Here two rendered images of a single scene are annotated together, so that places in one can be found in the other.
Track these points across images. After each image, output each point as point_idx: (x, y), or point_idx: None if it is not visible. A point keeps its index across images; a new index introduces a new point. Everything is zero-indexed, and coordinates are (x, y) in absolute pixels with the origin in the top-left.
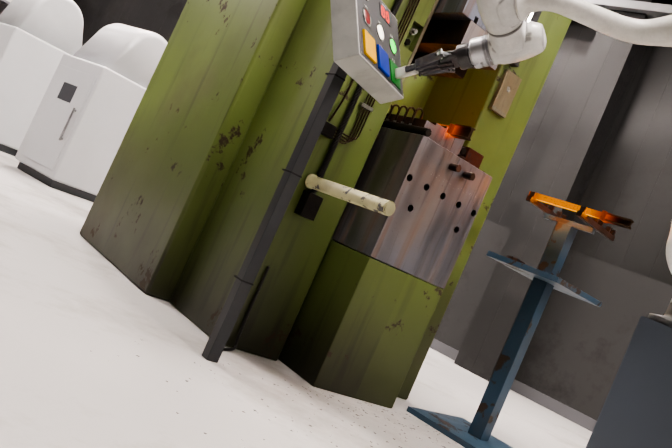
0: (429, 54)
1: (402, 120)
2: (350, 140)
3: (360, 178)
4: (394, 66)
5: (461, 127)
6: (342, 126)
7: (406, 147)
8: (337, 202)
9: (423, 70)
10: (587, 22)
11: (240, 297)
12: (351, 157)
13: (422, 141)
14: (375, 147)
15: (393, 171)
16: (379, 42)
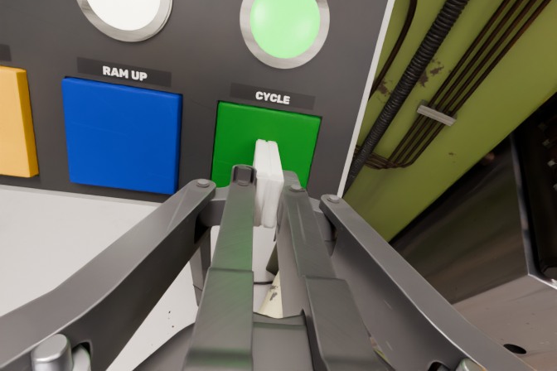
0: (117, 245)
1: (555, 158)
2: (389, 166)
3: (433, 210)
4: (260, 128)
5: None
6: (366, 145)
7: (488, 249)
8: (375, 230)
9: (278, 236)
10: None
11: (198, 292)
12: (400, 187)
13: (517, 283)
14: (475, 178)
15: (445, 266)
16: (106, 55)
